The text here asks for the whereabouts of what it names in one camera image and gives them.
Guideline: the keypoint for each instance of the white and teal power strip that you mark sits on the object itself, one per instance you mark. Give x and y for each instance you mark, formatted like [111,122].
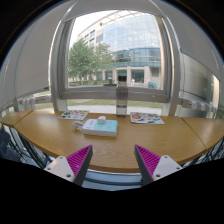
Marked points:
[93,127]

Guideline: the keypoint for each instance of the white charger plug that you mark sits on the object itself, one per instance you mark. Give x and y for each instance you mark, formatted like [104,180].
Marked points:
[101,119]

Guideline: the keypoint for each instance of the grey window frame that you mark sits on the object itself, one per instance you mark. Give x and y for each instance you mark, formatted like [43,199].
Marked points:
[171,69]

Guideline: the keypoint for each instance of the right sticker sheet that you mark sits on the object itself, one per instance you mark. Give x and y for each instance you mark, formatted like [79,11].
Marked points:
[145,118]

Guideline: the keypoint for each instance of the sticker sheet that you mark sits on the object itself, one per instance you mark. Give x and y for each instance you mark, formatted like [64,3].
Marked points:
[145,118]
[74,114]

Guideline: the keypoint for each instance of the left sticker sheet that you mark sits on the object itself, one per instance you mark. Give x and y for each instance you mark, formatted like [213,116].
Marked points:
[74,114]

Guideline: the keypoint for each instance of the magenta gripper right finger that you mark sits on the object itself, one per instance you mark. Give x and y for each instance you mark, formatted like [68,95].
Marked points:
[152,166]

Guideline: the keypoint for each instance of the clear water bottle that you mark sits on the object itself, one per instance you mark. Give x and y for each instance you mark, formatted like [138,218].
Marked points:
[121,99]

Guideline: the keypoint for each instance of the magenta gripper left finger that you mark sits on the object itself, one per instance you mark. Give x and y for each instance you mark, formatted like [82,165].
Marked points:
[74,167]

